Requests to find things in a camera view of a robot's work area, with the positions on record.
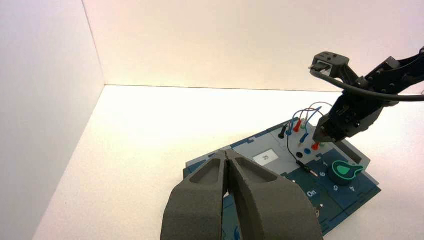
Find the small white display window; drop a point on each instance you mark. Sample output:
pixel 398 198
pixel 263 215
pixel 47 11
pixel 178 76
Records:
pixel 265 157

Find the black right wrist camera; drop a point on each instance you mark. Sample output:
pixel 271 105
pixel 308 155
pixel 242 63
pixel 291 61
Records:
pixel 334 63

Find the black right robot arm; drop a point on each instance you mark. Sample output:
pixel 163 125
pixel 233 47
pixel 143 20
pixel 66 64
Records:
pixel 404 71

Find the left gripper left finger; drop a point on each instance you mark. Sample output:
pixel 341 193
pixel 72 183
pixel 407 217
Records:
pixel 195 212

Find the blue grey control box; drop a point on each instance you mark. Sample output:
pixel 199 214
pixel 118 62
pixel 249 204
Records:
pixel 334 202

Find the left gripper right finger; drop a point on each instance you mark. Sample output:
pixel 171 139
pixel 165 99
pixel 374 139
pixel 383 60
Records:
pixel 271 208

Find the green rotary knob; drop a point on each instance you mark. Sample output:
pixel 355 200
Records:
pixel 342 174

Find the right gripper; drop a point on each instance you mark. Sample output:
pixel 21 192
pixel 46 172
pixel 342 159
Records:
pixel 357 114

